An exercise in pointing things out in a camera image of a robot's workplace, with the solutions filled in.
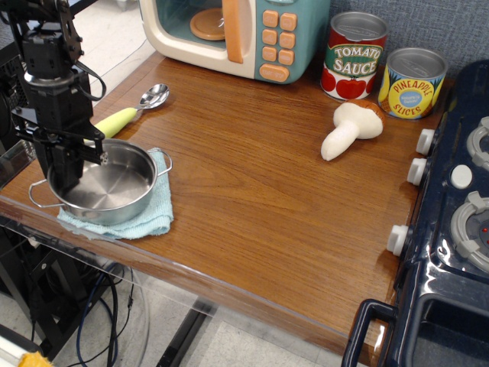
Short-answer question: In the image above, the white stove knob top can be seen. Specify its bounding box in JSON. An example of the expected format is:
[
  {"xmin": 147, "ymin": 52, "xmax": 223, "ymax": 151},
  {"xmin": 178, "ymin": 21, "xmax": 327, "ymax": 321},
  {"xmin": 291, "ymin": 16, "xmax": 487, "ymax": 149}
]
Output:
[{"xmin": 416, "ymin": 128, "xmax": 436, "ymax": 156}]

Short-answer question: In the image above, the black table leg frame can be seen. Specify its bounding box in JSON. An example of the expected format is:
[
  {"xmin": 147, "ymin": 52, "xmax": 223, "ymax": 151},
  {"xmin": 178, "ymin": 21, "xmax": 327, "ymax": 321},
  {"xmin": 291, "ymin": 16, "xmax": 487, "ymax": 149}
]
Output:
[{"xmin": 156, "ymin": 298, "xmax": 216, "ymax": 367}]

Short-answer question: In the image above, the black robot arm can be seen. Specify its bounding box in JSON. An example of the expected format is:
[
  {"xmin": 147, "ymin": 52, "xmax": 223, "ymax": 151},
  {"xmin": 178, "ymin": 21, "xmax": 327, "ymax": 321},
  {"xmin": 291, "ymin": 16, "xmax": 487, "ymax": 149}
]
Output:
[{"xmin": 1, "ymin": 1, "xmax": 107, "ymax": 193}]

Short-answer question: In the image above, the spoon with yellow-green handle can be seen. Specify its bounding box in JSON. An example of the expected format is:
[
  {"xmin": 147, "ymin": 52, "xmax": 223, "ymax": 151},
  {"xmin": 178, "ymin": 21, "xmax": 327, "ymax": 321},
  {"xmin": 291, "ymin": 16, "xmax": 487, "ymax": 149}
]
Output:
[{"xmin": 95, "ymin": 83, "xmax": 170, "ymax": 138}]

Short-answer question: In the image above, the pineapple slices can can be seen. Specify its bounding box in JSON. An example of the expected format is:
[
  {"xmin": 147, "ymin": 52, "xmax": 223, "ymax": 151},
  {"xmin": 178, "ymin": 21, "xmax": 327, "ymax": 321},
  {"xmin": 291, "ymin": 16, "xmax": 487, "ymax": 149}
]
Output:
[{"xmin": 377, "ymin": 47, "xmax": 448, "ymax": 120}]

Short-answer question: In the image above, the white stove knob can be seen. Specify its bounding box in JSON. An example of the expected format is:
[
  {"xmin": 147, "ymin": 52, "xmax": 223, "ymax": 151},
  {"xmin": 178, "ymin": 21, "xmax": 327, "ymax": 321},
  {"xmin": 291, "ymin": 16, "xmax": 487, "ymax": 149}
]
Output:
[
  {"xmin": 387, "ymin": 225, "xmax": 409, "ymax": 257},
  {"xmin": 407, "ymin": 158, "xmax": 427, "ymax": 186},
  {"xmin": 416, "ymin": 128, "xmax": 436, "ymax": 156}
]

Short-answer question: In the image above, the silver metal pot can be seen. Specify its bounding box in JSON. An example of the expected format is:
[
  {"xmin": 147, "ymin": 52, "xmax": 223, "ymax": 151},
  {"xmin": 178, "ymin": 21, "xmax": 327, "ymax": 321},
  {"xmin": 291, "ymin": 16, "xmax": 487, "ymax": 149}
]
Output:
[{"xmin": 28, "ymin": 138, "xmax": 173, "ymax": 226}]

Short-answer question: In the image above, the black floor cable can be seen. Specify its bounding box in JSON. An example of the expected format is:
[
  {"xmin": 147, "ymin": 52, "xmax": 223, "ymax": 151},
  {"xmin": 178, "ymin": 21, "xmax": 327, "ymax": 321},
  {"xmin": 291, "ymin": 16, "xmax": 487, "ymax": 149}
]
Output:
[{"xmin": 68, "ymin": 263, "xmax": 134, "ymax": 367}]

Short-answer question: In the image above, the toy microwave teal cream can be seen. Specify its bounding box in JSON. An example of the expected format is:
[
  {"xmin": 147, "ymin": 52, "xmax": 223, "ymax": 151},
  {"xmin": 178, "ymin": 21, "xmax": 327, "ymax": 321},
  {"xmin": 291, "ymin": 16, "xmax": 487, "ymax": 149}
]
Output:
[{"xmin": 139, "ymin": 1, "xmax": 330, "ymax": 84}]

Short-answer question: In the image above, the blue floor cable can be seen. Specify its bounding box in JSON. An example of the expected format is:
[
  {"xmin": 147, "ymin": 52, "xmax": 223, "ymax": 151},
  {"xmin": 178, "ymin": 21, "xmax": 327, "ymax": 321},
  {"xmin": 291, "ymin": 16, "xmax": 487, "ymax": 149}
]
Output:
[{"xmin": 76, "ymin": 267, "xmax": 134, "ymax": 367}]

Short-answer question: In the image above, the tomato sauce can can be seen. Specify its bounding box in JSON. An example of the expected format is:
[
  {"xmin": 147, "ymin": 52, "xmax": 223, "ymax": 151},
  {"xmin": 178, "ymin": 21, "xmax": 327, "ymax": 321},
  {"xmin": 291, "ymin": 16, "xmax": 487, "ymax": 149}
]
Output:
[{"xmin": 320, "ymin": 11, "xmax": 389, "ymax": 100}]

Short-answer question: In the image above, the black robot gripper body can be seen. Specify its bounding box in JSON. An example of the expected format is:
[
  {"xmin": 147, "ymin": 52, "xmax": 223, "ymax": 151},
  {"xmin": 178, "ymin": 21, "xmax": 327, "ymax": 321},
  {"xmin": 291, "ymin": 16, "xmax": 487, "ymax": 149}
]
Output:
[{"xmin": 10, "ymin": 72, "xmax": 106, "ymax": 166}]

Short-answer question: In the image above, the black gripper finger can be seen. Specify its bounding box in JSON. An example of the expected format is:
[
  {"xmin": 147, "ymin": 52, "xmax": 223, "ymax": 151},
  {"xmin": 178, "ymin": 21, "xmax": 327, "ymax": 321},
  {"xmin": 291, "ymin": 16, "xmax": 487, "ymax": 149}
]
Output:
[
  {"xmin": 47, "ymin": 148, "xmax": 84, "ymax": 193},
  {"xmin": 33, "ymin": 141, "xmax": 52, "ymax": 178}
]

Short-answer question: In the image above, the black computer tower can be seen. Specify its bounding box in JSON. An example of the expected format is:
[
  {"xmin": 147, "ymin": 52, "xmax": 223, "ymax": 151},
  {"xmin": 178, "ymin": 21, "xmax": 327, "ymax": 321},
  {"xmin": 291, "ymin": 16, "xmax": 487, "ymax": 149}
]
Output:
[{"xmin": 1, "ymin": 42, "xmax": 28, "ymax": 155}]

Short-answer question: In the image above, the dark blue toy stove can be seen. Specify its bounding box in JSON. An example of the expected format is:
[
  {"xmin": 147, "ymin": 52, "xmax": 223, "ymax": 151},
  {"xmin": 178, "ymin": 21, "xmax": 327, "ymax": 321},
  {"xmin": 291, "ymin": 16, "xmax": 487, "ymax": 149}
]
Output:
[{"xmin": 342, "ymin": 60, "xmax": 488, "ymax": 366}]

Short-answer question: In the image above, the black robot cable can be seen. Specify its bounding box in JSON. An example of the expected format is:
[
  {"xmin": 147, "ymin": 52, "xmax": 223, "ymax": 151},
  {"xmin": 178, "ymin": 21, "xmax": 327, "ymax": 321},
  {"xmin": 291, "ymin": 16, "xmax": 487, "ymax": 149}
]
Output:
[{"xmin": 70, "ymin": 60, "xmax": 108, "ymax": 102}]

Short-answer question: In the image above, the white stove knob bottom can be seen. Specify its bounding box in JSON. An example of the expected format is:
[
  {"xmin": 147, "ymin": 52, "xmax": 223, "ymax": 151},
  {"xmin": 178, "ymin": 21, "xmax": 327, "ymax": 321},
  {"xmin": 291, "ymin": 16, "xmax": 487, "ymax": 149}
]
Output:
[{"xmin": 387, "ymin": 225, "xmax": 409, "ymax": 257}]

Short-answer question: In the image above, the light blue cloth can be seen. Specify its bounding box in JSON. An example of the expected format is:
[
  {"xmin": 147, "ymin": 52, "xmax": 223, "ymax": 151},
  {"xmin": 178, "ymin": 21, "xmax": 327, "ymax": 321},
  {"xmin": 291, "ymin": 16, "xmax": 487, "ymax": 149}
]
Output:
[{"xmin": 57, "ymin": 147, "xmax": 175, "ymax": 241}]

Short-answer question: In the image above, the white stove knob middle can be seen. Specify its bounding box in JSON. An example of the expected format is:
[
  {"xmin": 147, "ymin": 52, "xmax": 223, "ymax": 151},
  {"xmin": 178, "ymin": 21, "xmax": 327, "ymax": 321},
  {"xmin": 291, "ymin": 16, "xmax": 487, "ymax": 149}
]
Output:
[{"xmin": 407, "ymin": 158, "xmax": 427, "ymax": 186}]

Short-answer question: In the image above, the plush toy mushroom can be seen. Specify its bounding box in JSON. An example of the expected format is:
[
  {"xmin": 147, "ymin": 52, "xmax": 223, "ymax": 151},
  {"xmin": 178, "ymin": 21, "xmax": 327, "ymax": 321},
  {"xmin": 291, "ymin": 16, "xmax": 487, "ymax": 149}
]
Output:
[{"xmin": 321, "ymin": 99, "xmax": 385, "ymax": 161}]

